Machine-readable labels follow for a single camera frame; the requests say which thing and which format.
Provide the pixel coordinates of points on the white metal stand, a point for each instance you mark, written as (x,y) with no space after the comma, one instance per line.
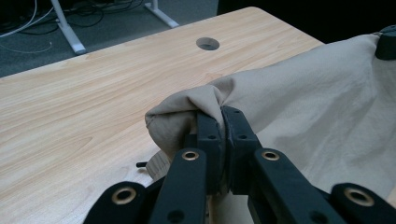
(70,31)

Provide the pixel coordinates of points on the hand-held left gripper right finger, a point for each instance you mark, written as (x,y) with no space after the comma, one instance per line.
(239,140)

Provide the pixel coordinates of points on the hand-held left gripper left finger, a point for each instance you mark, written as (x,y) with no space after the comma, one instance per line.
(210,146)

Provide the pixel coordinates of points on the beige shorts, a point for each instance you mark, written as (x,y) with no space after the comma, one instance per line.
(311,118)

